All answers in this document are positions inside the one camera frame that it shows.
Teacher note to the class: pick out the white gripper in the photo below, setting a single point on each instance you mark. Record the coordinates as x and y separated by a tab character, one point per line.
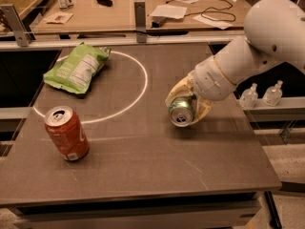
210	80

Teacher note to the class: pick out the green soda can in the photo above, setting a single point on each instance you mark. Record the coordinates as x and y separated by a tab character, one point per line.
181	112

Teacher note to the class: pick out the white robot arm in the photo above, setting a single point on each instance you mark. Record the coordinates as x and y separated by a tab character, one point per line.
274	32

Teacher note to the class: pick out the orange soda can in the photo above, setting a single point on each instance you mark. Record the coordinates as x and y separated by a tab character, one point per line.
66	132

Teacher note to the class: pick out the white paper sheet right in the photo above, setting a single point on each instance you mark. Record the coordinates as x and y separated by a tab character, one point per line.
211	22

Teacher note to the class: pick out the white paper sheet centre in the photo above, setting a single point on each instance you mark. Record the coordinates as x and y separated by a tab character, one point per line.
169	11

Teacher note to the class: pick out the wooden background desk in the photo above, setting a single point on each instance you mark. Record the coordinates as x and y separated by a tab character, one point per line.
88	15

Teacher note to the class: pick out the green chip bag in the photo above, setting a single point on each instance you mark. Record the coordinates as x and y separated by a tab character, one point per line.
74	74

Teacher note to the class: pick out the black computer mouse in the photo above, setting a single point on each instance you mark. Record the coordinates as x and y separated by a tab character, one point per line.
107	3

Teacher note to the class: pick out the small paper card left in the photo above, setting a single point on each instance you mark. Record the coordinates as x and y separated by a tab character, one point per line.
58	18

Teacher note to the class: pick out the middle metal bracket post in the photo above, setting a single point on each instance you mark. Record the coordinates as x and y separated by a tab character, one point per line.
140	21

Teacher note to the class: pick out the metal bracket post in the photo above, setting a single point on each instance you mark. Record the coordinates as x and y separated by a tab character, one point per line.
21	35
140	21

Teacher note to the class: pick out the left metal bracket post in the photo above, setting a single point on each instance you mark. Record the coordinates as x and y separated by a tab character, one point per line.
21	35

